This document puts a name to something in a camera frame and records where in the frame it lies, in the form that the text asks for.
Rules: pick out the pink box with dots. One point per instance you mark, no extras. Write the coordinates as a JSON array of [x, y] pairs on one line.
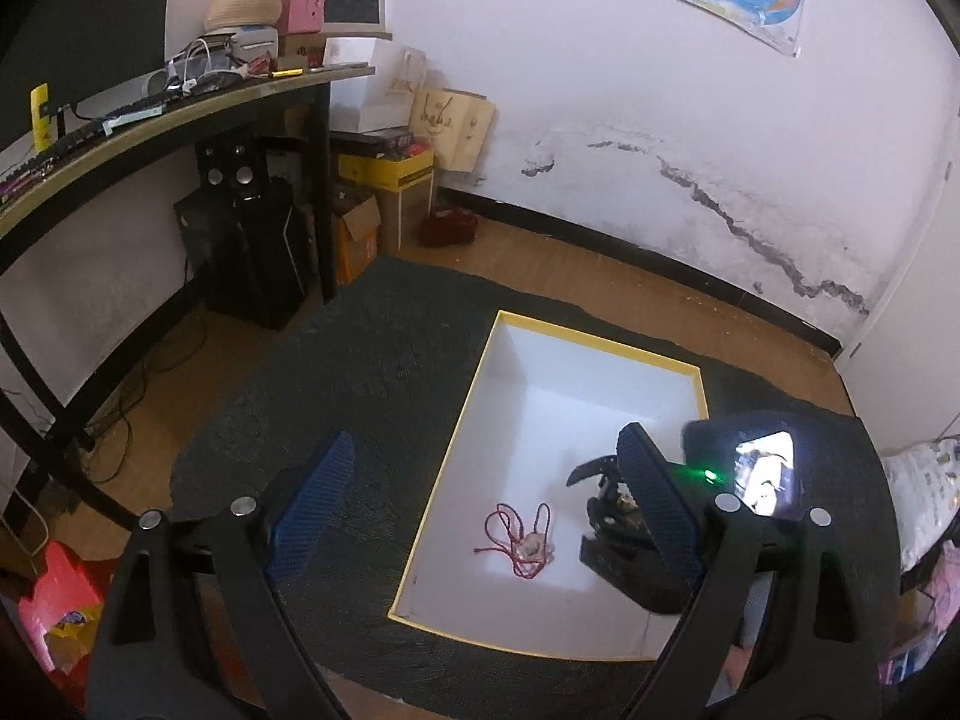
[[301, 1]]

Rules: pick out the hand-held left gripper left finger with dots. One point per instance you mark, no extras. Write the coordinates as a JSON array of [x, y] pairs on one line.
[[311, 510]]

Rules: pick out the yellow packet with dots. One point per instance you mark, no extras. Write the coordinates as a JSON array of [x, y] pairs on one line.
[[40, 114]]

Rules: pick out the black computer monitor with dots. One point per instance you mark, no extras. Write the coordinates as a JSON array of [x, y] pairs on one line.
[[82, 37]]

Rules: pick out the brown paper bag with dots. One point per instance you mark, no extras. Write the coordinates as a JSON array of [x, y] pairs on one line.
[[454, 127]]

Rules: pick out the straw hat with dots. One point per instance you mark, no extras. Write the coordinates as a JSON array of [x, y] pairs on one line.
[[244, 6]]

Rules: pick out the tall cardboard box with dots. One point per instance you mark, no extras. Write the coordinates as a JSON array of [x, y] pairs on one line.
[[405, 214]]

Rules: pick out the white paper bag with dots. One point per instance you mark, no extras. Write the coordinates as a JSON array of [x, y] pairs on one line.
[[379, 94]]

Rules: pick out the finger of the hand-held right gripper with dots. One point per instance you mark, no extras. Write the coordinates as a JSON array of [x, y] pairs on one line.
[[592, 467], [622, 566]]

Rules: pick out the black frame desk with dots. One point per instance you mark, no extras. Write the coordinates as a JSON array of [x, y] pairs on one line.
[[187, 109]]

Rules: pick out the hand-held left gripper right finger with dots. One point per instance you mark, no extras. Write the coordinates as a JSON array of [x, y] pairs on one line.
[[660, 499]]

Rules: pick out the open cardboard box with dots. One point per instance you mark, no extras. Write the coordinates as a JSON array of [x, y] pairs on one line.
[[356, 236]]

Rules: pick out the black speaker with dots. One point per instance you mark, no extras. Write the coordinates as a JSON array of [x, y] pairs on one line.
[[225, 165]]

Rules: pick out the black keyboard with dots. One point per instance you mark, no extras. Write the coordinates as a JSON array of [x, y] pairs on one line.
[[52, 154]]

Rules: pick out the pink plastic bag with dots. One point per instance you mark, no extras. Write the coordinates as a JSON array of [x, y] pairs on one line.
[[52, 604]]

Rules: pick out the white printed pillow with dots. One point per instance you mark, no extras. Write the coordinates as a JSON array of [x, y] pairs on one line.
[[924, 495]]

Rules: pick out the dark grey floor mat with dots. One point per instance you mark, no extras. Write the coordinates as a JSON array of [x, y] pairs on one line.
[[360, 360]]

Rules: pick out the yellow and black carton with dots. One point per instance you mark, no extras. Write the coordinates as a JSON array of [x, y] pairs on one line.
[[386, 169]]

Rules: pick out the black computer tower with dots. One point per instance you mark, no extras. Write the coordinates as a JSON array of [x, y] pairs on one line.
[[251, 259]]

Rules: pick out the white box with yellow rim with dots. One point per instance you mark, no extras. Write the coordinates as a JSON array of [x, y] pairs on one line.
[[555, 420]]

